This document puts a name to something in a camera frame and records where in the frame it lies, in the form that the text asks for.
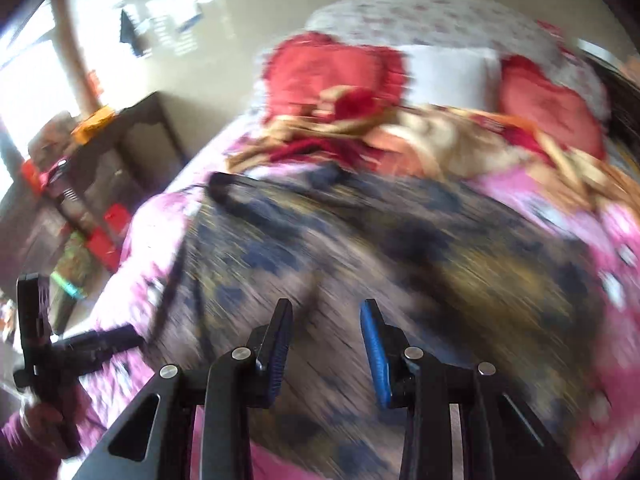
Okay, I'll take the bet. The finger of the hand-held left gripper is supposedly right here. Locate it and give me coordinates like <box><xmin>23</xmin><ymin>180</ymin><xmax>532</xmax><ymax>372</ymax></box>
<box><xmin>52</xmin><ymin>325</ymin><xmax>145</xmax><ymax>374</ymax></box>

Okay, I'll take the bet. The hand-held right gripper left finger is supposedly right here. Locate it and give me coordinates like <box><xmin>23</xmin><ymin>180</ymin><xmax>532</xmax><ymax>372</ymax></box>
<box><xmin>72</xmin><ymin>298</ymin><xmax>295</xmax><ymax>480</ymax></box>

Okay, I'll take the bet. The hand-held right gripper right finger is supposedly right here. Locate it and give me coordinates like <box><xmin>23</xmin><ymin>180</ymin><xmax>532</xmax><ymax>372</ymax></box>
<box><xmin>360</xmin><ymin>298</ymin><xmax>581</xmax><ymax>480</ymax></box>

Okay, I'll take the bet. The blue brown patterned garment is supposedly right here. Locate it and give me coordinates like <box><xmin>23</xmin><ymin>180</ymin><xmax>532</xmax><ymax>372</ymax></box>
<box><xmin>140</xmin><ymin>170</ymin><xmax>611</xmax><ymax>466</ymax></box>

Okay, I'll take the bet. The person's left forearm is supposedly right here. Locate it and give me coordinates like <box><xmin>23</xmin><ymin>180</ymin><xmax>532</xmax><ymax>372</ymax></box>
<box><xmin>0</xmin><ymin>410</ymin><xmax>66</xmax><ymax>480</ymax></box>

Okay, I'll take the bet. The person's left hand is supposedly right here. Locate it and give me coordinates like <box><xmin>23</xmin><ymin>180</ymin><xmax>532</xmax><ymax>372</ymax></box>
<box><xmin>20</xmin><ymin>399</ymin><xmax>67</xmax><ymax>457</ymax></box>

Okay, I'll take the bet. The red box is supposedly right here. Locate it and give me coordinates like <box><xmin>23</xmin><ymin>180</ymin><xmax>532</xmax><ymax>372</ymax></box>
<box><xmin>85</xmin><ymin>230</ymin><xmax>122</xmax><ymax>268</ymax></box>
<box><xmin>102</xmin><ymin>204</ymin><xmax>132</xmax><ymax>233</ymax></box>

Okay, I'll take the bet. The pink printed bed sheet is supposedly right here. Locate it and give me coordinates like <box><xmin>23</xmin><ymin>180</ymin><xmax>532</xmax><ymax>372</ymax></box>
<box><xmin>75</xmin><ymin>110</ymin><xmax>640</xmax><ymax>480</ymax></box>

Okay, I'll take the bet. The orange packet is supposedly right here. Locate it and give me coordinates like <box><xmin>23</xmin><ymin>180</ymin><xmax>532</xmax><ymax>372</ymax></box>
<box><xmin>70</xmin><ymin>106</ymin><xmax>118</xmax><ymax>143</ymax></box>

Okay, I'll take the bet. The dark wooden cabinet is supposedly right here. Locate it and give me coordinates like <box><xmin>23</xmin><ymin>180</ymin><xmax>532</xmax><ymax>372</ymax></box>
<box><xmin>0</xmin><ymin>92</ymin><xmax>188</xmax><ymax>336</ymax></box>

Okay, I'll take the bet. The gold red satin quilt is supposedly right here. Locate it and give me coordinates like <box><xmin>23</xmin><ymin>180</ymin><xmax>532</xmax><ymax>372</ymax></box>
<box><xmin>225</xmin><ymin>85</ymin><xmax>640</xmax><ymax>211</ymax></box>

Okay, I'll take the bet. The white pillow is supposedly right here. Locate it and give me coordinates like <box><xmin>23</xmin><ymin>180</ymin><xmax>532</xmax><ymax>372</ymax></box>
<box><xmin>395</xmin><ymin>44</ymin><xmax>503</xmax><ymax>111</ymax></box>

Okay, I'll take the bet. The red heart pillow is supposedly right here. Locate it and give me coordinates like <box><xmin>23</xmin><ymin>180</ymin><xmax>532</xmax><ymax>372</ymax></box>
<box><xmin>497</xmin><ymin>55</ymin><xmax>608</xmax><ymax>161</ymax></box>
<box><xmin>257</xmin><ymin>31</ymin><xmax>413</xmax><ymax>126</ymax></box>

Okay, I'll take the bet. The dark hanging cloth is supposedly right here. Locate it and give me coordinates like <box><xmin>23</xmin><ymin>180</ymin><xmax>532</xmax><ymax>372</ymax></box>
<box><xmin>119</xmin><ymin>9</ymin><xmax>143</xmax><ymax>56</ymax></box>

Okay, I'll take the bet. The floral quilt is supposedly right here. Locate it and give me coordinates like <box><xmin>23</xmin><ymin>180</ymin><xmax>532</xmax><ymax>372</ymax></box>
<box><xmin>305</xmin><ymin>0</ymin><xmax>611</xmax><ymax>106</ymax></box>

